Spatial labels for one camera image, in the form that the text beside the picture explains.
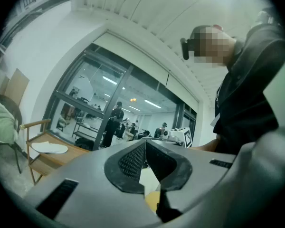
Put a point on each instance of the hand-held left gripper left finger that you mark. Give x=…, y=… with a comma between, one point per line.
x=92, y=174

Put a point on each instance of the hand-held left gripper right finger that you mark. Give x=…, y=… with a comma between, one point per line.
x=204, y=167

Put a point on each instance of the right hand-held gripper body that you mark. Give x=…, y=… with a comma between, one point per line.
x=180, y=136

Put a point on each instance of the white slipper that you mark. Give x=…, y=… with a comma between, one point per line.
x=52, y=148

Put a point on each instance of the person's right forearm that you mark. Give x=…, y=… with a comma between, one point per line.
x=206, y=145

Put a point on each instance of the black bag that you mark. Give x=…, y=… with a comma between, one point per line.
x=84, y=144

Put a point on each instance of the brown wooden armchair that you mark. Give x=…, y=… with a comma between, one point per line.
x=59, y=158

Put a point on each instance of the white name badge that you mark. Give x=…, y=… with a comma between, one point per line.
x=215, y=120

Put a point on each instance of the person's torso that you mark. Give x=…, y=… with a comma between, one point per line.
x=247, y=91

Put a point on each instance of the person's head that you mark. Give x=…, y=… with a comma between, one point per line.
x=211, y=49

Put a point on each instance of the black wicker chair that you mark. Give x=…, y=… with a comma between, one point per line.
x=15, y=110

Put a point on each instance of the green knitted cushion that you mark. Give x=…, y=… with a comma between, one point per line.
x=1, y=122

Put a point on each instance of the brown cardboard sheet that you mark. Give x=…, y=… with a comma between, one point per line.
x=17, y=84

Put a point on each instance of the black window frame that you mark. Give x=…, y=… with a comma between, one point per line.
x=120, y=89

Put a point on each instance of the black head-mounted camera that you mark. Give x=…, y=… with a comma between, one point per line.
x=185, y=50

